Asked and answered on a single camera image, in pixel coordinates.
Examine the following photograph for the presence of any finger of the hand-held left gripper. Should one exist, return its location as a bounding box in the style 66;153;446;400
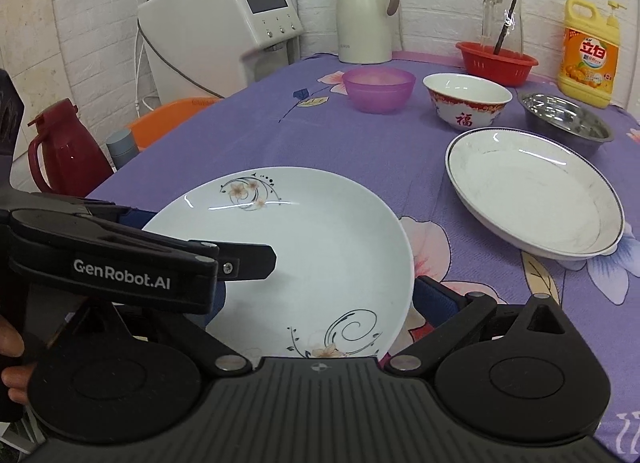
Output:
190;241;277;289
75;196;157;231

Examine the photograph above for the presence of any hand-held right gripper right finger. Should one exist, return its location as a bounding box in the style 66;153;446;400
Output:
390;276;576;375

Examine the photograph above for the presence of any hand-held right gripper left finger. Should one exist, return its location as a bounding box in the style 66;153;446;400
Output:
117;307;253;378

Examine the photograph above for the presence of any white floral plate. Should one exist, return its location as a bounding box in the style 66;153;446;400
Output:
141;167;415;361

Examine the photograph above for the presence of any purple plastic bowl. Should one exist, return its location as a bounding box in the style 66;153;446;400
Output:
342;68;417;114

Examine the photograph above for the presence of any person's left hand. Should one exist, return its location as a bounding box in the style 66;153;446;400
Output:
0;315;37;404

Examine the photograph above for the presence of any grey cup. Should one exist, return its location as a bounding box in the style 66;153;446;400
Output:
106;130;137;171

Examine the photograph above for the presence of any red thermos jug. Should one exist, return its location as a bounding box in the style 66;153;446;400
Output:
27;99;115;198

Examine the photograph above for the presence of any orange plastic stool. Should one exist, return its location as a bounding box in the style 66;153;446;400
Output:
124;97;223;150

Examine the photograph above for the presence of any white marbled plate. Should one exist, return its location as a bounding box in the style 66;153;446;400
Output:
445;127;626;259

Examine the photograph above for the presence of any purple floral tablecloth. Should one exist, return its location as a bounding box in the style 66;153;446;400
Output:
87;50;640;463

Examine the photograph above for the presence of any white bowl with red pattern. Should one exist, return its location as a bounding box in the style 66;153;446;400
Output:
423;73;513;132

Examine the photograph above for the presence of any white water dispenser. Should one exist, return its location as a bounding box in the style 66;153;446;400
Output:
137;0;305;104

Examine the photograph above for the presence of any beige board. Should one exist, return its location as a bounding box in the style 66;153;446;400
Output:
0;0;75;164

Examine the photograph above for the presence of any stainless steel bowl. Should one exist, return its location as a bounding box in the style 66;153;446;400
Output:
517;92;615;158

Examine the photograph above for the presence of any red plastic colander basket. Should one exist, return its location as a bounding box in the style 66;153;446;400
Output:
455;41;539;86

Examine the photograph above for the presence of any cream thermos jug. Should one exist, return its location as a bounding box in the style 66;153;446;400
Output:
335;0;401;64

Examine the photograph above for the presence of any yellow detergent bottle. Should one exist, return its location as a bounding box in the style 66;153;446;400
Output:
556;0;621;110

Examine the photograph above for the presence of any clear glass jar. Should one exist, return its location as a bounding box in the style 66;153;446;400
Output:
481;0;524;56

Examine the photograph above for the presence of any dark stick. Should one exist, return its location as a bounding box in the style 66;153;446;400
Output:
492;0;524;54

